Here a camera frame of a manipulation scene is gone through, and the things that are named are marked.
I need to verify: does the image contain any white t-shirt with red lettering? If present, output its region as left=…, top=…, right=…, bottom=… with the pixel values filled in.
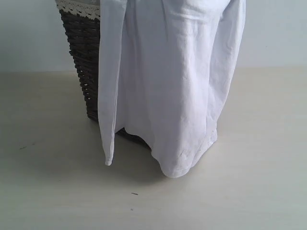
left=98, top=0, right=246, bottom=178

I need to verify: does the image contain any brown wicker basket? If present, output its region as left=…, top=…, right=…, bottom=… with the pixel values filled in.
left=59, top=6, right=155, bottom=149

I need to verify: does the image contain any white lace basket liner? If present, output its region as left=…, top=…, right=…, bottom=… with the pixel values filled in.
left=55, top=0, right=100, bottom=15

